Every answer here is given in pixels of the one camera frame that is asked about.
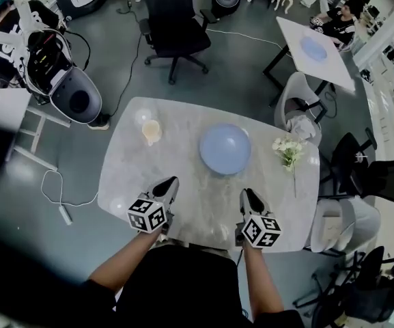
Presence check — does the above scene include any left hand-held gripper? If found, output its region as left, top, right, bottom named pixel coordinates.
left=127, top=176, right=180, bottom=235

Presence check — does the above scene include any white power strip with cable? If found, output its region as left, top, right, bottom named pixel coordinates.
left=40, top=169, right=99, bottom=226

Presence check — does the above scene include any blue plate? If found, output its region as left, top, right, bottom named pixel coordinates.
left=199, top=122, right=253, bottom=176

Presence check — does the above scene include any cream cup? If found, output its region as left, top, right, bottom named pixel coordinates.
left=141, top=119, right=164, bottom=147

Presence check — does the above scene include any person's left forearm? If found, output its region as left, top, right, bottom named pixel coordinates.
left=87, top=229, right=166, bottom=294

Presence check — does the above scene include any black office chair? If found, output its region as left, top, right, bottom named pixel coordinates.
left=292, top=268, right=358, bottom=328
left=346, top=246, right=394, bottom=324
left=137, top=0, right=219, bottom=85
left=318, top=127, right=394, bottom=205

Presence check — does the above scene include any cardboard box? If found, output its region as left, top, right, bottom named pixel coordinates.
left=320, top=209, right=343, bottom=241

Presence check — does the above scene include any grey shell chair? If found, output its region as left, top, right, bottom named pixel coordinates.
left=309, top=196, right=382, bottom=255
left=273, top=71, right=324, bottom=147

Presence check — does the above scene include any white cloth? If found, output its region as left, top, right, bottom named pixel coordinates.
left=285, top=115, right=318, bottom=139

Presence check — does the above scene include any pale blue dish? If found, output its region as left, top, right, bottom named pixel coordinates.
left=300, top=36, right=330, bottom=64

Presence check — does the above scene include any person's right forearm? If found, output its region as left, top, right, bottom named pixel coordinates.
left=242, top=243, right=286, bottom=318

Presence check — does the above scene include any person's black shirt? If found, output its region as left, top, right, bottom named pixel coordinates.
left=80, top=244, right=306, bottom=328

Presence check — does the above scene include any white flower bouquet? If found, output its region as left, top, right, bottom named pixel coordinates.
left=271, top=136, right=309, bottom=199

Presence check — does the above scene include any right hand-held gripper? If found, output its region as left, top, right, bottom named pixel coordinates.
left=236, top=188, right=282, bottom=249

